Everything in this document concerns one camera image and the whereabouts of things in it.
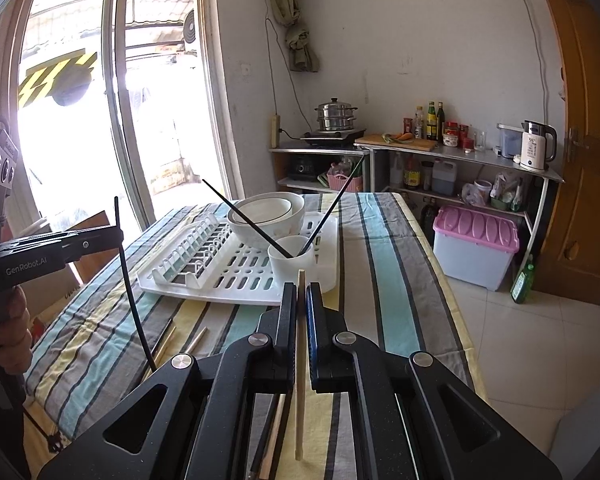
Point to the dark glass bottle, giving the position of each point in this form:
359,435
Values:
441,120

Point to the clear plastic jug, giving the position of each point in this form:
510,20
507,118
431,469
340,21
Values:
445,179

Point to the dark green oil bottle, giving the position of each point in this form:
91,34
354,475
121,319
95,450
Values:
431,122

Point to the red lidded jars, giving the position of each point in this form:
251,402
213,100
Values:
465,134

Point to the large white bowl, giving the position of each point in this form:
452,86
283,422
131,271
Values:
280,230

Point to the green onion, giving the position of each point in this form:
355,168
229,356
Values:
390,137

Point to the black blender base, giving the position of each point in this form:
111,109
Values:
302,166

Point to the drinking glass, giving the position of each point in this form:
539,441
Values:
480,141

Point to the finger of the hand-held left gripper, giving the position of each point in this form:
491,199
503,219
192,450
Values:
90,242

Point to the green plastic bottle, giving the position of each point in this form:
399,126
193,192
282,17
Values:
522,282

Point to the white plastic dish rack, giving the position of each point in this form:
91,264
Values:
205,292

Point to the white bowl with dark rim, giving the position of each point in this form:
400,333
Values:
265,207

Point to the pink plastic basket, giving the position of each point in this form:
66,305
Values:
342,181

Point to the red sauce jar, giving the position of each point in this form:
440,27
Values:
407,126

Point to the yellow black striped sign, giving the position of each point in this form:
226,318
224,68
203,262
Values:
55,77

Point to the steel steamer pot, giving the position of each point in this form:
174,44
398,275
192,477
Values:
336,117

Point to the white utensil cup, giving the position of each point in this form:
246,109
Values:
285,272

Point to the wooden door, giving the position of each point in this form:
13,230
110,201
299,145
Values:
585,85

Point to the small metal shelf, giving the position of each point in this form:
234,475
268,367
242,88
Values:
320,151

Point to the wooden cutting board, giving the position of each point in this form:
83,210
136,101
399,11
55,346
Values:
415,144

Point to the person's left hand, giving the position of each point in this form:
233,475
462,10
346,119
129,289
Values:
12,340

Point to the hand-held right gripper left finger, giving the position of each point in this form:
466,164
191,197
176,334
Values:
290,320

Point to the clear bottle with yellow cap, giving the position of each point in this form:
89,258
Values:
419,125

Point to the black induction cooker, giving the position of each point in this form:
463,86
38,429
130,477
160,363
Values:
330,138

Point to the wide metal shelf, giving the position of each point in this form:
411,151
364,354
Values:
480,160

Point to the hanging tied curtain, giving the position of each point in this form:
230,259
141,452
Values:
290,10

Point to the soy sauce bottle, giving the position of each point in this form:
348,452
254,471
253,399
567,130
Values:
412,174

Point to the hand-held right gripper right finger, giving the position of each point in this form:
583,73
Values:
313,320

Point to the white plastic bag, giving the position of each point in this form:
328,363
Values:
475,192

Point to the storage box with pink lid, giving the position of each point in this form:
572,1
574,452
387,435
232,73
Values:
475,245

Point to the crumpled snack bags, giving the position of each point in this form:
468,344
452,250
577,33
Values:
507,190

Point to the sliding glass door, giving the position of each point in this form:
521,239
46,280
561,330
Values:
115,110

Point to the white electric kettle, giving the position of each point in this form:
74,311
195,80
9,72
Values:
534,147

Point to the wooden chopstick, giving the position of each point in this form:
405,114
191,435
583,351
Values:
197,340
168,339
299,425
275,430

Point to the carrot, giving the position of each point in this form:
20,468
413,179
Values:
405,135

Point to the beige power strip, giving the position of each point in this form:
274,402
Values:
275,130

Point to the water filter pitcher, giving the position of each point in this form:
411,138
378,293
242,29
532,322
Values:
509,142

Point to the round outdoor fan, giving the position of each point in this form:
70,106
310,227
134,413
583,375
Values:
189,27

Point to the striped tablecloth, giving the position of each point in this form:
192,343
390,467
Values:
380,260

